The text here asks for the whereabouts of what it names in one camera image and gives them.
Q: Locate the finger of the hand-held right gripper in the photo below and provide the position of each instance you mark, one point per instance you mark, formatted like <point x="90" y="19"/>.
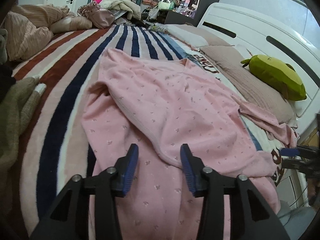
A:
<point x="292" y="164"/>
<point x="290" y="152"/>

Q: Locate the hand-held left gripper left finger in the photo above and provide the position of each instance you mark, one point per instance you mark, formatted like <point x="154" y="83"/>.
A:
<point x="131" y="165"/>

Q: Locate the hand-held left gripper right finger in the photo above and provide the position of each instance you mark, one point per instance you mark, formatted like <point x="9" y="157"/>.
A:
<point x="187" y="167"/>

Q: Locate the pink patterned garment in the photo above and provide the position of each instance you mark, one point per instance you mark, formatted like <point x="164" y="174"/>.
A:
<point x="162" y="100"/>

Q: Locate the green plush toy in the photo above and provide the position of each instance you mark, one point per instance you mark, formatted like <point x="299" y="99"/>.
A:
<point x="277" y="76"/>

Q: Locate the striped printed blanket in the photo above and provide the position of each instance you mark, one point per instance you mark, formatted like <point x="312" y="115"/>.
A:
<point x="62" y="80"/>

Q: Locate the olive green cloth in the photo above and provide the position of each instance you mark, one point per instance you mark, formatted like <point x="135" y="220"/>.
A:
<point x="15" y="120"/>

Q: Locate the white headboard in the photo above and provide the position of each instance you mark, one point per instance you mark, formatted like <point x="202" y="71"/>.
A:
<point x="262" y="27"/>

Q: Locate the mauve pillow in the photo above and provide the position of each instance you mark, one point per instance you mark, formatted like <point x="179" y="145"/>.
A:
<point x="212" y="36"/>

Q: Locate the white pillow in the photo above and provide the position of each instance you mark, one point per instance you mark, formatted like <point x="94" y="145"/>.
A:
<point x="185" y="33"/>

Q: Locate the small flower bunch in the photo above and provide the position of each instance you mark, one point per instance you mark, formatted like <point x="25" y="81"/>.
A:
<point x="157" y="27"/>

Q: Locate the pink satin bag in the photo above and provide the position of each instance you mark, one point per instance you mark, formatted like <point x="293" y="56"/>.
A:
<point x="100" y="16"/>

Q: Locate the black cloth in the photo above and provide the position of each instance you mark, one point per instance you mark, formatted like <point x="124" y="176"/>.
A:
<point x="5" y="80"/>

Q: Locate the cream blanket pile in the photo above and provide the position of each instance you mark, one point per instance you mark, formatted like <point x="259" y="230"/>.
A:
<point x="120" y="5"/>

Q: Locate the white handbag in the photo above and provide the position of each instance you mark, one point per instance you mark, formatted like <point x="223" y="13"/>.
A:
<point x="165" y="4"/>

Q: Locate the magenta bag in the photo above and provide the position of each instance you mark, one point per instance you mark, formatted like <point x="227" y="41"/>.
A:
<point x="98" y="0"/>

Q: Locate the beige comforter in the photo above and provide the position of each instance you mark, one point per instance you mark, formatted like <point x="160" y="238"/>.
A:
<point x="32" y="27"/>

